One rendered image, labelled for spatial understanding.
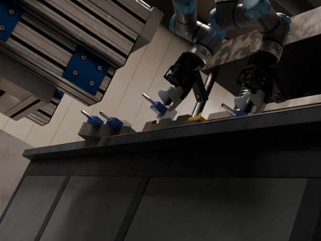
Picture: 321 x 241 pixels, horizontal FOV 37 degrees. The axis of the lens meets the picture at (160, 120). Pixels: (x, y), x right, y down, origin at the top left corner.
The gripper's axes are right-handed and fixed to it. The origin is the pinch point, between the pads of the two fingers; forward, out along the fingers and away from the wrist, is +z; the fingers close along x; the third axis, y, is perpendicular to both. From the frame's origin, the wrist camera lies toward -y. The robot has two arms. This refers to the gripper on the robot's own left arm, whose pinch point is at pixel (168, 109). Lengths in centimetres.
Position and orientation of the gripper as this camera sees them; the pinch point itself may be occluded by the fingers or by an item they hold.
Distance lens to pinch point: 164.3
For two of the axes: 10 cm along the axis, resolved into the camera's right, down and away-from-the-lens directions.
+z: -5.5, 7.9, -2.6
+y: -7.0, -6.1, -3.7
